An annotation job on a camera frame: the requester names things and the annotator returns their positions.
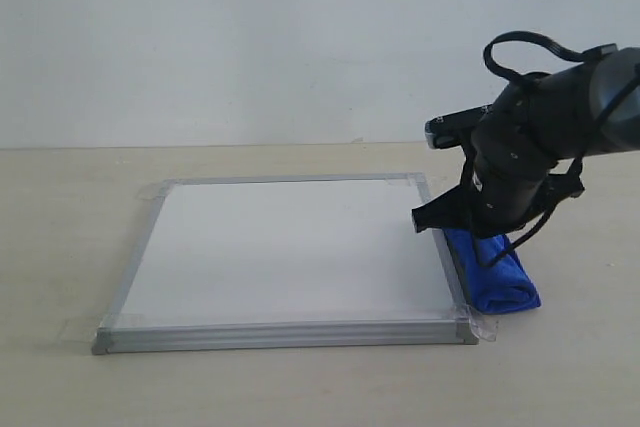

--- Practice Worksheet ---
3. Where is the clear tape front left corner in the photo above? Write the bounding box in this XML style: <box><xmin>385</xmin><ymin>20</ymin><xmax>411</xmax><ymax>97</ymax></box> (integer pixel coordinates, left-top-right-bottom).
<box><xmin>55</xmin><ymin>314</ymin><xmax>145</xmax><ymax>343</ymax></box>

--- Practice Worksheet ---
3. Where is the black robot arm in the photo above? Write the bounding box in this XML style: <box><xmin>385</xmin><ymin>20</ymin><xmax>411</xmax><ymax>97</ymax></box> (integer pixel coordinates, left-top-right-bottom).
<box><xmin>412</xmin><ymin>47</ymin><xmax>639</xmax><ymax>238</ymax></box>

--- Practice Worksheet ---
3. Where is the clear tape front right corner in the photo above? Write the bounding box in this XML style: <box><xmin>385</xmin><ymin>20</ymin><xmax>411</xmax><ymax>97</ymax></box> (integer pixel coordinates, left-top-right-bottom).
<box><xmin>451</xmin><ymin>304</ymin><xmax>499</xmax><ymax>345</ymax></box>

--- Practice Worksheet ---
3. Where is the clear tape corner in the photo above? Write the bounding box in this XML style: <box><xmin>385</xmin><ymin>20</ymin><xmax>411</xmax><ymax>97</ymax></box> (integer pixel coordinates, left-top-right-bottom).
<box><xmin>55</xmin><ymin>314</ymin><xmax>145</xmax><ymax>343</ymax></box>
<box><xmin>136</xmin><ymin>183</ymin><xmax>172</xmax><ymax>201</ymax></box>
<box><xmin>451</xmin><ymin>304</ymin><xmax>499</xmax><ymax>345</ymax></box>
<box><xmin>384</xmin><ymin>172</ymin><xmax>450</xmax><ymax>193</ymax></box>

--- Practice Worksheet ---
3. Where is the blue microfibre cloth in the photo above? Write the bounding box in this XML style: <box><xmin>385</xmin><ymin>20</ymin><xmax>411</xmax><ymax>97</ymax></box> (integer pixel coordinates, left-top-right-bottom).
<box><xmin>443</xmin><ymin>229</ymin><xmax>541</xmax><ymax>315</ymax></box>

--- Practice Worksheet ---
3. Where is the clear tape back right corner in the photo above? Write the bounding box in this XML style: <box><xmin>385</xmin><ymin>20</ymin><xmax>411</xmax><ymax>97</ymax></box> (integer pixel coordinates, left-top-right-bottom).
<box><xmin>384</xmin><ymin>172</ymin><xmax>450</xmax><ymax>193</ymax></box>

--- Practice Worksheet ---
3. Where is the clear tape back left corner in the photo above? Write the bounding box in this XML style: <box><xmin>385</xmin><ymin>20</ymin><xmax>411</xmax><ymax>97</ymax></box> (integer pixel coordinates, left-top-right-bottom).
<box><xmin>136</xmin><ymin>183</ymin><xmax>172</xmax><ymax>201</ymax></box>

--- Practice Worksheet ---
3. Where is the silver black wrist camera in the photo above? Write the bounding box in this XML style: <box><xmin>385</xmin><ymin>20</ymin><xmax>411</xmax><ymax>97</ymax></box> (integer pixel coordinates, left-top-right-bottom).
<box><xmin>424</xmin><ymin>105</ymin><xmax>492</xmax><ymax>150</ymax></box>

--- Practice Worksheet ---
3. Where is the white board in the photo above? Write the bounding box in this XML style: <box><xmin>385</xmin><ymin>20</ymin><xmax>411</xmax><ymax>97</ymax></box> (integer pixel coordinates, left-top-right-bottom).
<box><xmin>92</xmin><ymin>173</ymin><xmax>469</xmax><ymax>355</ymax></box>

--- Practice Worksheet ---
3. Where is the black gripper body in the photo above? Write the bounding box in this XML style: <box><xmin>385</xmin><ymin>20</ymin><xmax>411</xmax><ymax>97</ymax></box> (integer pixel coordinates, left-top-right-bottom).
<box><xmin>469</xmin><ymin>146</ymin><xmax>584</xmax><ymax>239</ymax></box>

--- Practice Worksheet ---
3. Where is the black camera cable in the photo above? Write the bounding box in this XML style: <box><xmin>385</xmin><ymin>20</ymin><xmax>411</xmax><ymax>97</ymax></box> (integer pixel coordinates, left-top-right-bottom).
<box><xmin>459</xmin><ymin>30</ymin><xmax>640</xmax><ymax>268</ymax></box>

